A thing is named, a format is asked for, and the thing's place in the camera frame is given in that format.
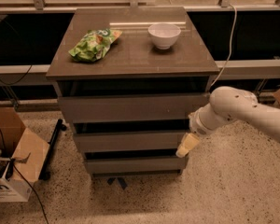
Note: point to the grey top drawer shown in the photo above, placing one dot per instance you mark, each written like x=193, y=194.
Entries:
x=130, y=108

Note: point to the green chip bag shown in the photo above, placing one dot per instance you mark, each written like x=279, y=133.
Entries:
x=94, y=45

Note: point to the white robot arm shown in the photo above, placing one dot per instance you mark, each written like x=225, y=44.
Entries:
x=226, y=105

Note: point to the grey bottom drawer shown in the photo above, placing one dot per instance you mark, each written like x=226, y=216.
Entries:
x=136, y=165

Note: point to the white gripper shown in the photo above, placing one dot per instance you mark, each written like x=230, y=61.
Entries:
x=196, y=125

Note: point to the black stand leg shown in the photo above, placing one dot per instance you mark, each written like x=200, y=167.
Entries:
x=45, y=173

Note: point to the grey drawer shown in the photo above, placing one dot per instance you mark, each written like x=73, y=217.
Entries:
x=103, y=142
x=130, y=108
x=136, y=165

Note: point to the white bowl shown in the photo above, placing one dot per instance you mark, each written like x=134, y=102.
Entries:
x=164, y=35

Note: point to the grey drawer cabinet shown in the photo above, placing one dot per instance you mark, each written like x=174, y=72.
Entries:
x=133, y=67

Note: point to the cardboard box left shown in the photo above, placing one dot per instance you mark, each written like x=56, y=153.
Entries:
x=25, y=152

